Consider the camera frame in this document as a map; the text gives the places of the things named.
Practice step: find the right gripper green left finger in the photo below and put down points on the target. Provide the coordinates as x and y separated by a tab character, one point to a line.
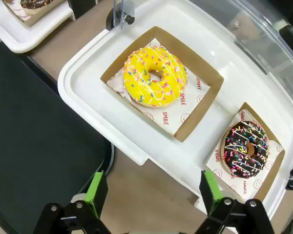
97	192

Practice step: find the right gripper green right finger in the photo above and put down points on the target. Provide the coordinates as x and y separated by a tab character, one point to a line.
211	192

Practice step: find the brown cardboard donut box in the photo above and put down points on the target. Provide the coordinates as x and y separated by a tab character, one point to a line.
268	180
39	19
195	114

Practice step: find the chocolate donut colourful sprinkles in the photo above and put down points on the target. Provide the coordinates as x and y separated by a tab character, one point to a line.
234	151

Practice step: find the black serving tray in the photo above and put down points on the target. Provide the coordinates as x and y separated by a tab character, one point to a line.
39	134

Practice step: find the white display tray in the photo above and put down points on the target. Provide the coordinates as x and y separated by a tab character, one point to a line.
88	92
27	41

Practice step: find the yellow sprinkled donut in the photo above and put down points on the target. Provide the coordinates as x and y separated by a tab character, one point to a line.
136	85

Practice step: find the chocolate donut tan drizzle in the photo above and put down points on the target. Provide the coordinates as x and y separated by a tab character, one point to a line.
34	4

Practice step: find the white printed paper liner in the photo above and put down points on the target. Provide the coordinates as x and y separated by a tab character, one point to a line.
180	117
19	13
249	187

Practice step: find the clear display lid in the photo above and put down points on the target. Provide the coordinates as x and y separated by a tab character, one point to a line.
258	36

